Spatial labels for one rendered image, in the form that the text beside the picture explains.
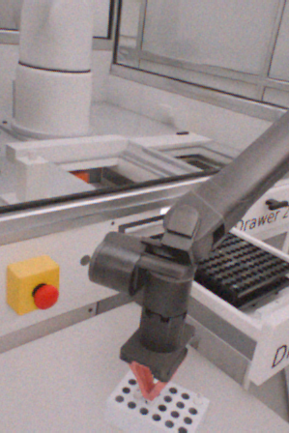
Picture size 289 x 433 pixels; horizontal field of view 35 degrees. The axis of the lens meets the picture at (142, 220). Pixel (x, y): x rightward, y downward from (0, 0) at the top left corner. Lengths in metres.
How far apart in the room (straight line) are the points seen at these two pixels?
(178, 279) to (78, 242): 0.30
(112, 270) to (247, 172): 0.21
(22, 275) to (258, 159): 0.38
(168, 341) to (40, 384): 0.25
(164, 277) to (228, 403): 0.29
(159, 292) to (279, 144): 0.24
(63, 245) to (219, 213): 0.31
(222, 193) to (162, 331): 0.18
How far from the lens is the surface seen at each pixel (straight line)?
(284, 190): 1.22
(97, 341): 0.82
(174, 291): 0.54
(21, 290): 0.71
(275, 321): 0.66
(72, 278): 0.82
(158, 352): 0.59
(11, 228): 0.71
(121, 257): 0.56
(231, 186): 0.58
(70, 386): 0.75
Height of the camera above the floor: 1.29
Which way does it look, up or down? 24 degrees down
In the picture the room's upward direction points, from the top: 8 degrees clockwise
